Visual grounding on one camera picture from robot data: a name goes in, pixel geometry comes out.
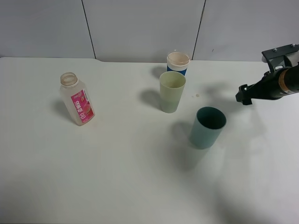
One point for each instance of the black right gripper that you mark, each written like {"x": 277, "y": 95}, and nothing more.
{"x": 267, "y": 88}

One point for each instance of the pale green plastic cup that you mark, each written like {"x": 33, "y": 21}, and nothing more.
{"x": 172, "y": 84}

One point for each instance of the clear bottle with pink label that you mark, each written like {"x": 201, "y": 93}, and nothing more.
{"x": 76, "y": 98}

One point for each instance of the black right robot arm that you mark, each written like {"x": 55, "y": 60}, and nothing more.
{"x": 288, "y": 81}

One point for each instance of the teal plastic cup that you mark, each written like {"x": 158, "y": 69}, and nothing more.
{"x": 208, "y": 124}

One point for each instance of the blue and white cup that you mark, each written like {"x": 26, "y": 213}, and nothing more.
{"x": 178, "y": 61}

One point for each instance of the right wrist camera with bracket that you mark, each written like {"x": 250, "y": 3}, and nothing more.
{"x": 278, "y": 57}

